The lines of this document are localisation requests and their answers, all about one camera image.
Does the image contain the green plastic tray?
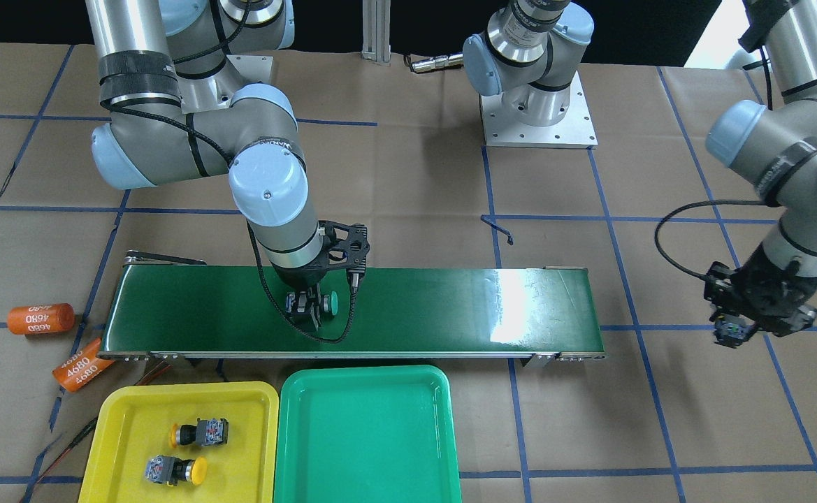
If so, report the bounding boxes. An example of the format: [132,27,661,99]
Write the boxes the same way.
[273,364,462,502]

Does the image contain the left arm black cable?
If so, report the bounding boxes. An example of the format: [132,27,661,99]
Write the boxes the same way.
[654,200,772,284]

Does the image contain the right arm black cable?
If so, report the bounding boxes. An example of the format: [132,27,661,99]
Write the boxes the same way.
[101,105,360,344]

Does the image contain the green conveyor belt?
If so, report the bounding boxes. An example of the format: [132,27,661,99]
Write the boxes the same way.
[99,263,606,364]

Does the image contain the aluminium frame post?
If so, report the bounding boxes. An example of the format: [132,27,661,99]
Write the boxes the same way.
[361,0,391,66]

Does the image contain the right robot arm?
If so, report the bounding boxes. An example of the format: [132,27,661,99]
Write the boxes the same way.
[86,1,370,341]

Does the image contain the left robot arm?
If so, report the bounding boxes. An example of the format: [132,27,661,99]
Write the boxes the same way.
[462,1,817,348]

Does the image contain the red and black wires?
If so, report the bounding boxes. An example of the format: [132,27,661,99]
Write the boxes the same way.
[20,363,171,503]

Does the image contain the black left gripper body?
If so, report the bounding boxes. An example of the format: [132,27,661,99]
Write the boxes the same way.
[703,254,817,337]

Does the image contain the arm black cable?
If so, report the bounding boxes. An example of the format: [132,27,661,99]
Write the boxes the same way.
[654,200,772,284]
[101,105,360,344]

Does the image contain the yellow plastic tray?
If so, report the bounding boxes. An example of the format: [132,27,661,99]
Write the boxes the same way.
[78,381,278,502]

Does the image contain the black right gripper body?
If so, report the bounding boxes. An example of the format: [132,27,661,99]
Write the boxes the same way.
[268,220,370,291]

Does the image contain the green push button switch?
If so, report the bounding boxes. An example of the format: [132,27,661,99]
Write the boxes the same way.
[317,291,339,317]
[711,312,758,348]

